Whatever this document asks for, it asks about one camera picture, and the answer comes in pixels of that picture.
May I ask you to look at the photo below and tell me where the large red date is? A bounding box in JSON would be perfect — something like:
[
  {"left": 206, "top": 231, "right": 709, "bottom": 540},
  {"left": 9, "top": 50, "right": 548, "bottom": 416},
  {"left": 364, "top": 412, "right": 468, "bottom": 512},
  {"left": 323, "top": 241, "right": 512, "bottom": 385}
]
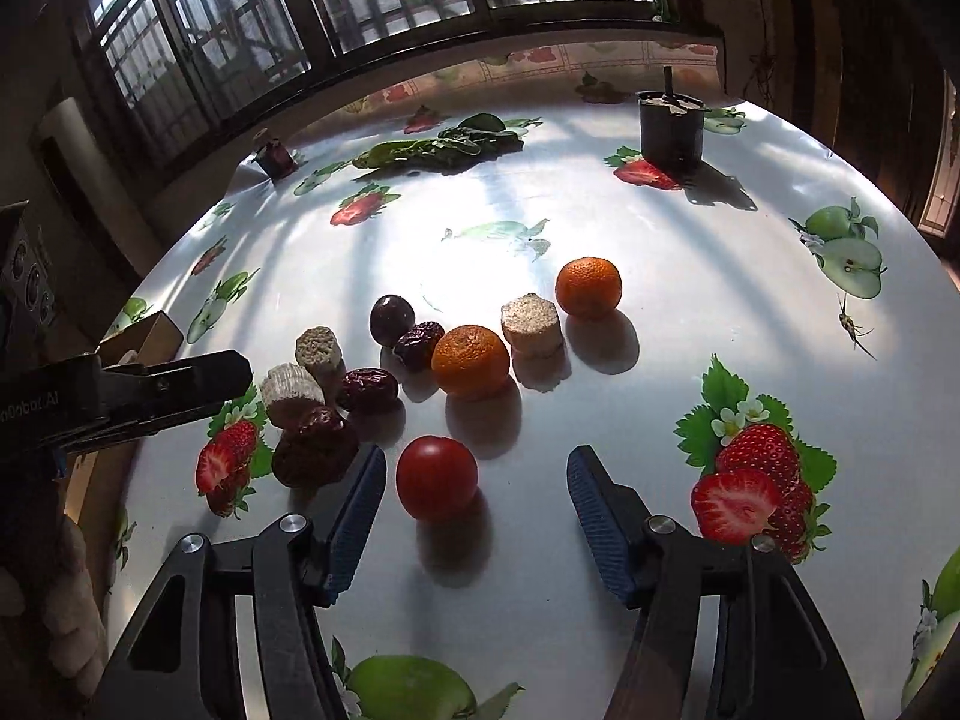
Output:
[{"left": 272, "top": 406, "right": 359, "bottom": 489}]

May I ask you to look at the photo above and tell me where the red tomato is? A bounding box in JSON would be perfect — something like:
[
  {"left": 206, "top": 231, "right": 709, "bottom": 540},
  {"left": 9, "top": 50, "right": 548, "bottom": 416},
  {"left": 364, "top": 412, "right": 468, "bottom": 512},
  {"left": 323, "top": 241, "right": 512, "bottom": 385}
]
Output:
[{"left": 395, "top": 436, "right": 478, "bottom": 523}]

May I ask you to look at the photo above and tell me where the person's left hand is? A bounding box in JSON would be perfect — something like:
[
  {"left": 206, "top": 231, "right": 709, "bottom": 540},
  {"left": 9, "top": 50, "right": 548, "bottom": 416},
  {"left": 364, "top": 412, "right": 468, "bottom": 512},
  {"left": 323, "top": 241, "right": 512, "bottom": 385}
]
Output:
[{"left": 2, "top": 515, "right": 107, "bottom": 718}]

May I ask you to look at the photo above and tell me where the cardboard tray box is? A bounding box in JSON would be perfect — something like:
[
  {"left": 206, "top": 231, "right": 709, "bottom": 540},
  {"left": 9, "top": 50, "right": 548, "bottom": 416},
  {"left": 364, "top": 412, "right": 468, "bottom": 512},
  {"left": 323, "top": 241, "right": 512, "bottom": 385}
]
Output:
[{"left": 65, "top": 310, "right": 184, "bottom": 528}]

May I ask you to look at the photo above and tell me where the middle red date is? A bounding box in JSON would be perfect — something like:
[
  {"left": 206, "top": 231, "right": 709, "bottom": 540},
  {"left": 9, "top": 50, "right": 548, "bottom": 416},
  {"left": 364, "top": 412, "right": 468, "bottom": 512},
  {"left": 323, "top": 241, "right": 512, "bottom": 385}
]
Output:
[{"left": 335, "top": 367, "right": 398, "bottom": 415}]

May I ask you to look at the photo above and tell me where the small red date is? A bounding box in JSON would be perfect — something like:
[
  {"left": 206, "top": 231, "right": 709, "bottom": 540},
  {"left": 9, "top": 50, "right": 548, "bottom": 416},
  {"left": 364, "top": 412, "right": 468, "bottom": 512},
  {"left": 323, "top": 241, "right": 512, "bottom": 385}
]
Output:
[{"left": 392, "top": 322, "right": 446, "bottom": 374}]

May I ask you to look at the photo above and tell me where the dark purple plum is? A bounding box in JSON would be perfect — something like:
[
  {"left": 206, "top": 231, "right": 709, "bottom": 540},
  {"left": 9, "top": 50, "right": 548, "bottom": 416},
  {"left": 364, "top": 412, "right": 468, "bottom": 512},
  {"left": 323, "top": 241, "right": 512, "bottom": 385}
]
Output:
[{"left": 370, "top": 294, "right": 415, "bottom": 348}]

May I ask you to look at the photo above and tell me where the near orange tangerine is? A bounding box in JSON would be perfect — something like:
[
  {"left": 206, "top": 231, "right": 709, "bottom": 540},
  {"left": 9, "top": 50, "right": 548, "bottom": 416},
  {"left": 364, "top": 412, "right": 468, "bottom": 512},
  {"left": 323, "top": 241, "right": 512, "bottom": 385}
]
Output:
[{"left": 431, "top": 325, "right": 509, "bottom": 400}]

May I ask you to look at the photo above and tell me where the orange tangerine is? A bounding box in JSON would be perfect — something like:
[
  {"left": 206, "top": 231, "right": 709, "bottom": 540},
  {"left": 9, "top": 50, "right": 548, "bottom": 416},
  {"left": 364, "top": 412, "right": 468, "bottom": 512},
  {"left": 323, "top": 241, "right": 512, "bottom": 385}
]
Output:
[
  {"left": 555, "top": 257, "right": 623, "bottom": 320},
  {"left": 431, "top": 325, "right": 509, "bottom": 400}
]

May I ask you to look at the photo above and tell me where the far orange tangerine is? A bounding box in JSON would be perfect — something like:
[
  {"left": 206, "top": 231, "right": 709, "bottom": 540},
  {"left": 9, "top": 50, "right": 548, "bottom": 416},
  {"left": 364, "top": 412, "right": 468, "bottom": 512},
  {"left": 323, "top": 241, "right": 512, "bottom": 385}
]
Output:
[{"left": 555, "top": 257, "right": 623, "bottom": 320}]

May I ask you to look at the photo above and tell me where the dark glass jar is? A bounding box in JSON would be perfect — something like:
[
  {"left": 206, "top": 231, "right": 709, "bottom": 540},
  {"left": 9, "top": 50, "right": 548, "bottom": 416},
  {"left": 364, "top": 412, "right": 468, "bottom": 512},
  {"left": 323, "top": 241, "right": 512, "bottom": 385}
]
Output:
[{"left": 254, "top": 128, "right": 298, "bottom": 182}]

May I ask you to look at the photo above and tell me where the fruit print tablecloth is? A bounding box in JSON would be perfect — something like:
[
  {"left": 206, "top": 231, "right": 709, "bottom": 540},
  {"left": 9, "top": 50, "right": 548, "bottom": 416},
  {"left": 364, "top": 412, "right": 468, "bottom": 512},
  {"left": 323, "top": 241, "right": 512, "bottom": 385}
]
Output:
[{"left": 116, "top": 82, "right": 958, "bottom": 718}]

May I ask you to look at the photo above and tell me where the window with metal bars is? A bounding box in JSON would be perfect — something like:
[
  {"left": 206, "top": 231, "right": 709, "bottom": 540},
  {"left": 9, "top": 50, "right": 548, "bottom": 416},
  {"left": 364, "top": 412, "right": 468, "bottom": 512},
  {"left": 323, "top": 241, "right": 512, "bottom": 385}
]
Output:
[{"left": 70, "top": 0, "right": 654, "bottom": 167}]

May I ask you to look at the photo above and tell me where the black cup with stick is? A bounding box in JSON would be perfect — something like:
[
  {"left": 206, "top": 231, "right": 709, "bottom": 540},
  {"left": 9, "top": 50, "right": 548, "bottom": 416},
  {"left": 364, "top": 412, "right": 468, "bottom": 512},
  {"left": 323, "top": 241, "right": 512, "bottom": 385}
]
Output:
[{"left": 638, "top": 65, "right": 704, "bottom": 177}]

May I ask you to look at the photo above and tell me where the green leafy vegetable bunch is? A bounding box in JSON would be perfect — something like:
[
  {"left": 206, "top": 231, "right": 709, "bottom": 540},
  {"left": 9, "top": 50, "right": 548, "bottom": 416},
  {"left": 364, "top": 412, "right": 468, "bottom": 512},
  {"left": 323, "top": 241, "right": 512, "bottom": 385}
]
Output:
[{"left": 350, "top": 112, "right": 524, "bottom": 172}]

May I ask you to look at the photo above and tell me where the wooden door with glass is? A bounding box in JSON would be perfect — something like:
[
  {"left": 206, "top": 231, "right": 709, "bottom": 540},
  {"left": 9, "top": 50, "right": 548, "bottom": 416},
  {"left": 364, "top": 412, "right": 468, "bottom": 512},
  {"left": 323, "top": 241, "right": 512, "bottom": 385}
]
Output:
[{"left": 918, "top": 75, "right": 960, "bottom": 239}]

